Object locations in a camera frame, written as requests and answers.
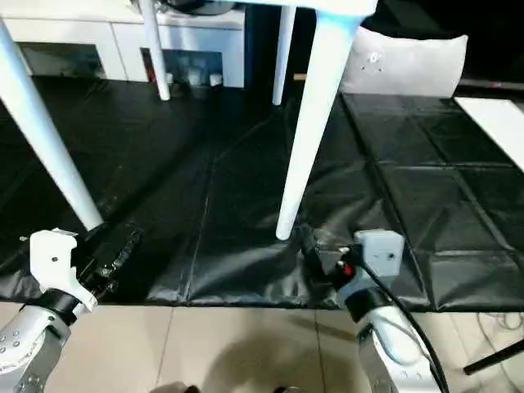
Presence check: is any white plastic table leg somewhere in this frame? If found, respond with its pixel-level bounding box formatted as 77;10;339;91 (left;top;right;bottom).
271;6;297;106
275;11;364;242
140;0;172;102
0;15;104;231

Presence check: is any black work mat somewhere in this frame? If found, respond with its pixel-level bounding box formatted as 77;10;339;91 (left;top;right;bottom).
0;75;524;314

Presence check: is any black metal floor bar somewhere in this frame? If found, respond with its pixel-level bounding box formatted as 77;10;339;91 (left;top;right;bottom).
463;343;524;376

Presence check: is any white sideboard with glass doors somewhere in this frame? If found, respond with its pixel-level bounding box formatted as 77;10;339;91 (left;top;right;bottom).
0;7;246;89

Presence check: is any black furniture with gold label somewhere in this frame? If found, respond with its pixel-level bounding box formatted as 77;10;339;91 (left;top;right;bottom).
243;0;524;97

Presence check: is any grey cushion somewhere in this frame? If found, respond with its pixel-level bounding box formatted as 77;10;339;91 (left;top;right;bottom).
339;26;470;99

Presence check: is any white flat board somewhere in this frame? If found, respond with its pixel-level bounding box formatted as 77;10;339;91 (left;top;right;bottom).
453;96;524;173

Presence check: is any grey rounded bag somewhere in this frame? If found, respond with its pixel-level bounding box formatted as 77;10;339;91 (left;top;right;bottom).
163;0;237;16

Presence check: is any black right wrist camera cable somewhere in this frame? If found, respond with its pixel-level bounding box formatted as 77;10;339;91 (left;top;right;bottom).
355;245;448;393

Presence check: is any thin black floor cable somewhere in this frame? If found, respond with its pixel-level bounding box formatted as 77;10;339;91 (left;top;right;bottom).
477;310;524;341

